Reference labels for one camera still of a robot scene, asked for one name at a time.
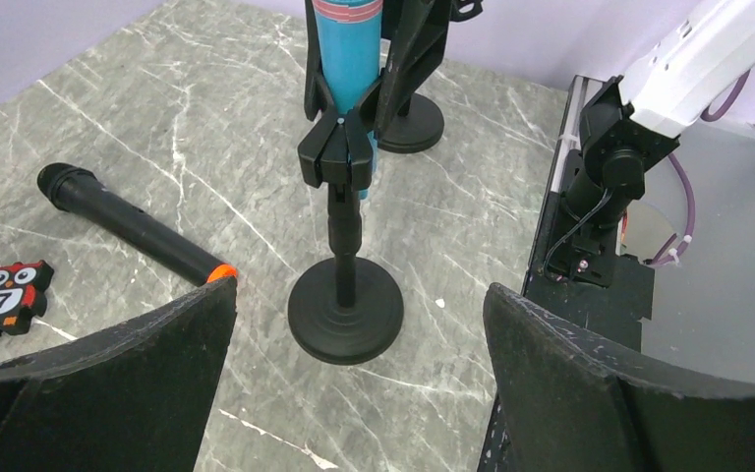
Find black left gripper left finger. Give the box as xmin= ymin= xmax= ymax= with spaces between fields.
xmin=0 ymin=277 xmax=237 ymax=471

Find black orange-tipped microphone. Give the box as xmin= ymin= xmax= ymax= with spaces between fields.
xmin=36 ymin=162 xmax=238 ymax=286

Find red owl number tile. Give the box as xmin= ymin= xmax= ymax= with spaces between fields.
xmin=0 ymin=260 xmax=55 ymax=336

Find black round-base mic stand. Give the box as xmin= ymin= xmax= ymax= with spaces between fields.
xmin=286 ymin=58 xmax=406 ymax=366
xmin=377 ymin=93 xmax=445 ymax=154

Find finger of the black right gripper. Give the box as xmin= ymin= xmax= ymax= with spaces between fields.
xmin=304 ymin=0 xmax=335 ymax=121
xmin=358 ymin=0 xmax=452 ymax=138

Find blue microphone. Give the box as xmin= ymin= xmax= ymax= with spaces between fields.
xmin=312 ymin=0 xmax=385 ymax=202

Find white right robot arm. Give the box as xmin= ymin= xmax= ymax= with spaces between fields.
xmin=298 ymin=1 xmax=755 ymax=281

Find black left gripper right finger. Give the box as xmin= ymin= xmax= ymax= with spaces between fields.
xmin=483 ymin=283 xmax=755 ymax=471

